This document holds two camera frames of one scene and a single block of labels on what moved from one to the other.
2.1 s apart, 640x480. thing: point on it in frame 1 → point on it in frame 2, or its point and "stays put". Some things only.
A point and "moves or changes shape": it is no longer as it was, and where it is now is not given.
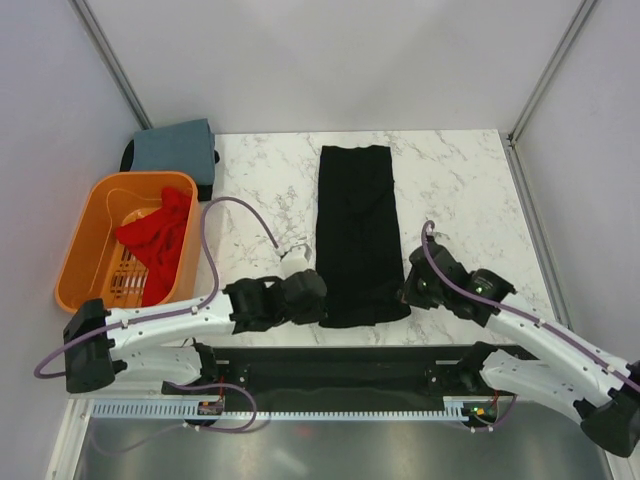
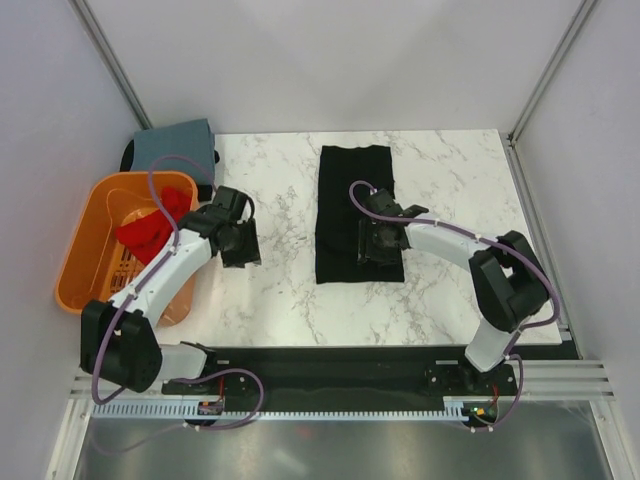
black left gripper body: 311,315 → 243,247
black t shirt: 358,267 moves or changes shape
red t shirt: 160,240 stays put
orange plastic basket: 97,265 stays put
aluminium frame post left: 109,58 stays put
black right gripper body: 422,295 → 372,244
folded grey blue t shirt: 187,146 stays put
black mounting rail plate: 330,379 stays put
